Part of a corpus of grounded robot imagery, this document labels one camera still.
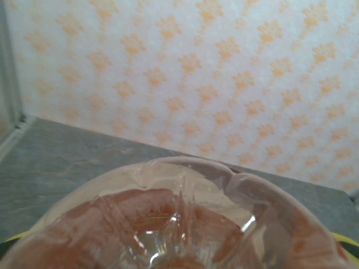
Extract aluminium table side rail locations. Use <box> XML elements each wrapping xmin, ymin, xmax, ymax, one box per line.
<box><xmin>0</xmin><ymin>117</ymin><xmax>38</xmax><ymax>164</ymax></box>

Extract aluminium frame post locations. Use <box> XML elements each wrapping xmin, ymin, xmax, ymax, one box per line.
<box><xmin>0</xmin><ymin>0</ymin><xmax>26</xmax><ymax>135</ymax></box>

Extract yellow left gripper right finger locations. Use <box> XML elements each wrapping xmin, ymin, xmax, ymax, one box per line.
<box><xmin>332</xmin><ymin>231</ymin><xmax>359</xmax><ymax>269</ymax></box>

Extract clear bottle with red label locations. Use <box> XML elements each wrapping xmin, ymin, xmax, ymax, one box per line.
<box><xmin>0</xmin><ymin>155</ymin><xmax>356</xmax><ymax>269</ymax></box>

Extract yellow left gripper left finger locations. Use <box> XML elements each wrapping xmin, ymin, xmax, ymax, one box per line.
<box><xmin>0</xmin><ymin>230</ymin><xmax>33</xmax><ymax>250</ymax></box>

